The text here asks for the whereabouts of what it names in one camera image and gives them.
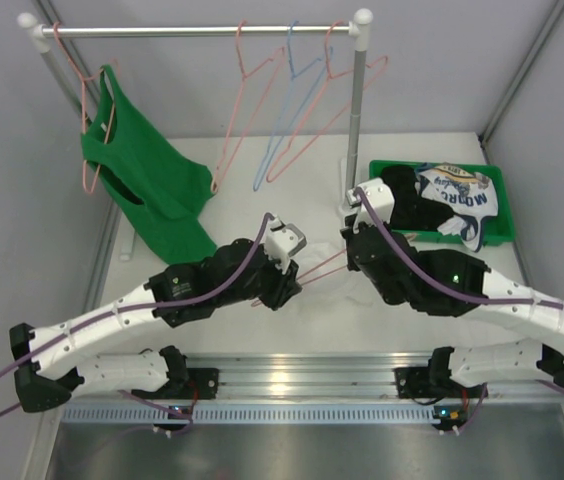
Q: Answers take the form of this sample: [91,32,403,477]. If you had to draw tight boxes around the white tank top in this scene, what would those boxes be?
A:
[295,242,372,307]

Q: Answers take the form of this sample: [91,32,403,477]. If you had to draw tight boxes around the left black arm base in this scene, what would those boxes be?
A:
[161,368,220,400]

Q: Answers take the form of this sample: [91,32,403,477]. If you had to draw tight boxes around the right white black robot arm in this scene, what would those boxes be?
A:
[341,215,564,398]

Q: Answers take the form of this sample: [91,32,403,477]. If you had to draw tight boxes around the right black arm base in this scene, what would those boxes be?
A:
[394,366,479,405]

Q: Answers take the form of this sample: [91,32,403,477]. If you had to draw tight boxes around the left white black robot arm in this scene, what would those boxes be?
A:
[9,229,306,413]

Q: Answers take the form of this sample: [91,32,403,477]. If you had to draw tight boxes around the green tank top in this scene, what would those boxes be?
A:
[81,65,216,264]

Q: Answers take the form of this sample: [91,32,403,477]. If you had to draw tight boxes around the blue hanger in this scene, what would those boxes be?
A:
[252,21,326,192]

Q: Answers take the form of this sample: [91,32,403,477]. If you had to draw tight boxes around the pink hanger with green top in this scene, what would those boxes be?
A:
[52,21,103,195]

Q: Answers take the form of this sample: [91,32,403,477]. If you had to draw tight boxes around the black garment in bin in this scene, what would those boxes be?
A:
[380,165,454,231]

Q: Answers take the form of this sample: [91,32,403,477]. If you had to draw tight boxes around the white blue printed jersey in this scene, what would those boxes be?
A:
[415,163,499,252]

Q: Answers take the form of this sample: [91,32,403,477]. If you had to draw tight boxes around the green plastic bin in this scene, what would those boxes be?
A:
[369,160,515,248]

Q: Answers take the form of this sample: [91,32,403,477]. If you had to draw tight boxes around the silver clothes rack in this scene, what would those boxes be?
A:
[17,8,373,212]

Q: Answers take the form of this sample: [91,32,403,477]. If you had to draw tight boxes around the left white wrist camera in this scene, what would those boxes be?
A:
[264,216,307,269]

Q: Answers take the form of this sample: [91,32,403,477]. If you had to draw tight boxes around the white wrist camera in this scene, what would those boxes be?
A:
[346,177,395,224]
[264,216,307,269]

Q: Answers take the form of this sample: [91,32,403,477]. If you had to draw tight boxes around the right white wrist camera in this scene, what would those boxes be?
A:
[346,177,395,224]

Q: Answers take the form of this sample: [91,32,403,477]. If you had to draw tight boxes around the aluminium mounting rail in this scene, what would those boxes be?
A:
[181,352,564,401]

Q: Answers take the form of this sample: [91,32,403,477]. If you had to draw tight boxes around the grey slotted cable duct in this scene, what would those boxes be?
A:
[62,403,466,425]

